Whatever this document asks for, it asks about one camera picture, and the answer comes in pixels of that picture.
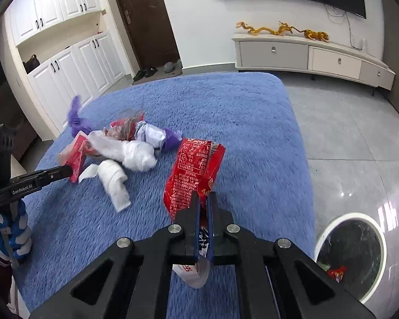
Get white rimmed trash bin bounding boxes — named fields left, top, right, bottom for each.
left=314, top=213, right=386, bottom=305

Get person's left hand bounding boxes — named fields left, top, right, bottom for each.
left=0, top=201, right=33, bottom=264

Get white grey television cabinet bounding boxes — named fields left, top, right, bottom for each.
left=232, top=33, right=396, bottom=97

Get white wall cabinets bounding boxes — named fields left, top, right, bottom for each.
left=5, top=0, right=102, bottom=48

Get small red wrapper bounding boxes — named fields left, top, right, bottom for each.
left=326, top=266, right=348, bottom=283

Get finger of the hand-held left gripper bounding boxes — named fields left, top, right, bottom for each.
left=26, top=164, right=74, bottom=188

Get blue fluffy blanket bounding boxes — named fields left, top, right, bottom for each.
left=11, top=72, right=317, bottom=319

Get purple plastic bag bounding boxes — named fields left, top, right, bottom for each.
left=160, top=127, right=182, bottom=152
left=67, top=95, right=94, bottom=138

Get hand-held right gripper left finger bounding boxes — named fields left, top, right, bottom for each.
left=30, top=191, right=200, bottom=319

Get red snack bag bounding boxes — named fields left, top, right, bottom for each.
left=163, top=138, right=227, bottom=288

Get white plastic bag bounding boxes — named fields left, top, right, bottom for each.
left=88, top=131, right=158, bottom=173

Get white tissue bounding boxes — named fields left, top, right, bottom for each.
left=78, top=159, right=131, bottom=212

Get clear red wrapper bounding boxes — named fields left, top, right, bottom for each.
left=105, top=110, right=146, bottom=142

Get dark brown furniture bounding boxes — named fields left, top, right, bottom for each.
left=0, top=78, right=39, bottom=162

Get yellow dragon figurine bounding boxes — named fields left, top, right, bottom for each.
left=236, top=21, right=293, bottom=37

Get white and purple wrapper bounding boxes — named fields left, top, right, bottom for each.
left=135, top=121, right=165, bottom=148

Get yellow tiger figurine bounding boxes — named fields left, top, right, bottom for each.
left=302, top=29, right=330, bottom=43

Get dark brown door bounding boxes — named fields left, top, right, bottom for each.
left=108, top=0, right=181, bottom=71

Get black bag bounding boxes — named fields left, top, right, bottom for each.
left=23, top=54, right=41, bottom=74

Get television cable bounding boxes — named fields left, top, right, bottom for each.
left=326, top=4, right=363, bottom=50

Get small red box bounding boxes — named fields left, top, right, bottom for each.
left=58, top=133, right=94, bottom=183

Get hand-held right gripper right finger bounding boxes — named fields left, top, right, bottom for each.
left=207, top=191, right=376, bottom=319

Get white base cabinets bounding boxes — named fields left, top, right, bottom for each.
left=27, top=31, right=126, bottom=140

